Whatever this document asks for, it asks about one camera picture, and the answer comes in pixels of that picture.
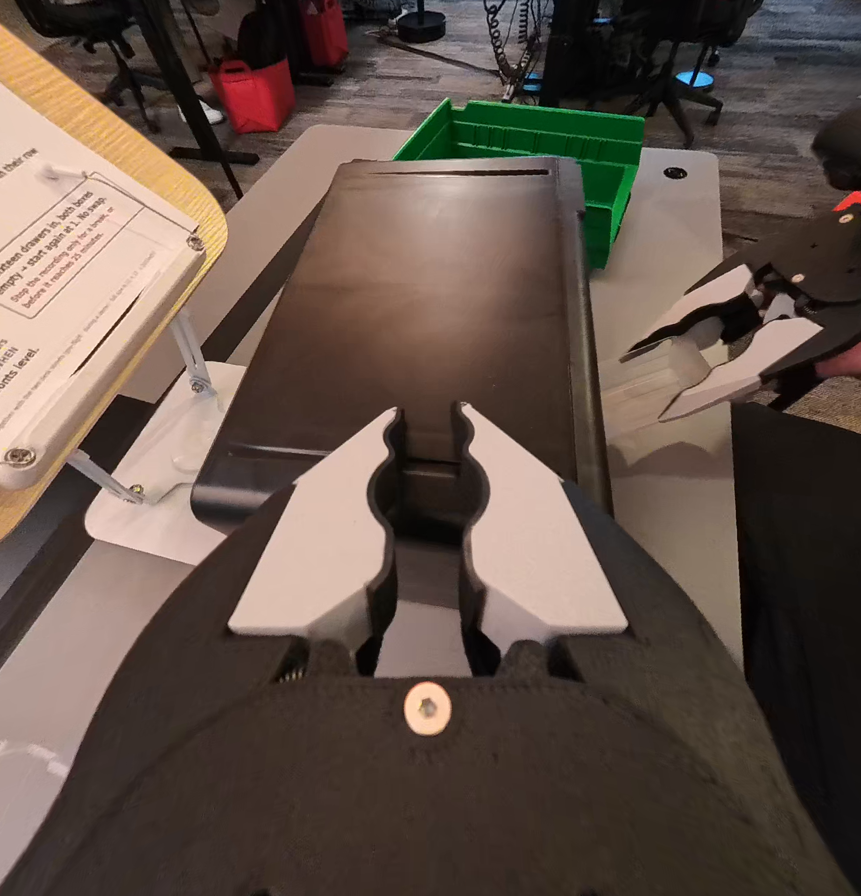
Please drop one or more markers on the black office chair blue base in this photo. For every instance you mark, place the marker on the black office chair blue base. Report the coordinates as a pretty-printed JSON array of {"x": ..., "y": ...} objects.
[{"x": 689, "y": 84}]

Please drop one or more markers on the black round floor base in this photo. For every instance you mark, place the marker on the black round floor base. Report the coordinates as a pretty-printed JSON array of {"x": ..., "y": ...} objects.
[{"x": 422, "y": 26}]

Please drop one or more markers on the black drawer cabinet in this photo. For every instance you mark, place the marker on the black drawer cabinet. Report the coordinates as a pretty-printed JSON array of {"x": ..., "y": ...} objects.
[{"x": 430, "y": 294}]

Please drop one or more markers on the white drawer instruction sheet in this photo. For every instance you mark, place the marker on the white drawer instruction sheet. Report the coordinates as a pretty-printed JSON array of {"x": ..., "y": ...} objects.
[{"x": 52, "y": 245}]

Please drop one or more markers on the person's black clothing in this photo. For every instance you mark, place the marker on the person's black clothing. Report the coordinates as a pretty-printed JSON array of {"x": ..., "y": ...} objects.
[{"x": 809, "y": 560}]

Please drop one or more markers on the red bag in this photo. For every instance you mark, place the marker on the red bag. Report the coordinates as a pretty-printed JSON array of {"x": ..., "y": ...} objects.
[
  {"x": 325, "y": 35},
  {"x": 255, "y": 98}
]

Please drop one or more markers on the white shoe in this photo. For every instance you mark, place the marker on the white shoe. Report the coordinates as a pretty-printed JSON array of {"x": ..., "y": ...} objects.
[{"x": 210, "y": 112}]

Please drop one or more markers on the clear plastic drawer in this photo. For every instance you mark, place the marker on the clear plastic drawer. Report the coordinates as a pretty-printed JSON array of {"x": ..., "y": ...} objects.
[{"x": 647, "y": 399}]

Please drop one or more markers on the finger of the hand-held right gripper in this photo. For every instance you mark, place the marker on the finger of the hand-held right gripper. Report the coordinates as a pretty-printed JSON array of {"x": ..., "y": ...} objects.
[
  {"x": 717, "y": 294},
  {"x": 753, "y": 360}
]

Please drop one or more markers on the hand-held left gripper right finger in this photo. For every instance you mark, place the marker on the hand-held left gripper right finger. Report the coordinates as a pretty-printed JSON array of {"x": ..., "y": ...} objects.
[{"x": 542, "y": 553}]

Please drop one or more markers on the white clamp bar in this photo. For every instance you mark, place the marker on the white clamp bar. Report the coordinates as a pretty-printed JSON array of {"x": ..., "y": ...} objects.
[{"x": 107, "y": 364}]

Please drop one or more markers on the black desk leg frame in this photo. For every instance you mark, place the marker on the black desk leg frame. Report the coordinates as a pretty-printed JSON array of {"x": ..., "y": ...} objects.
[{"x": 185, "y": 91}]

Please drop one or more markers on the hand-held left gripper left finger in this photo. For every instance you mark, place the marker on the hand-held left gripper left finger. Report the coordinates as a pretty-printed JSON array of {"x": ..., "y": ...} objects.
[{"x": 311, "y": 553}]

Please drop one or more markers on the white bracket base plate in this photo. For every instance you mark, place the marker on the white bracket base plate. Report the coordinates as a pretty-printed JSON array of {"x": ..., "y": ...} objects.
[{"x": 150, "y": 490}]

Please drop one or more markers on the green plastic bin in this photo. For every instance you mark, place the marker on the green plastic bin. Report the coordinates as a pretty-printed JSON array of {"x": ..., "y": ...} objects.
[{"x": 542, "y": 133}]

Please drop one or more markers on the person's right hand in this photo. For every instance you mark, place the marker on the person's right hand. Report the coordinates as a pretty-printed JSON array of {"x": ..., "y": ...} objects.
[{"x": 858, "y": 365}]

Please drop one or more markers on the yellow wooden board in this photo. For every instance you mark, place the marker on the yellow wooden board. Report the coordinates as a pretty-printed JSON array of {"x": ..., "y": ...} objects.
[{"x": 66, "y": 101}]

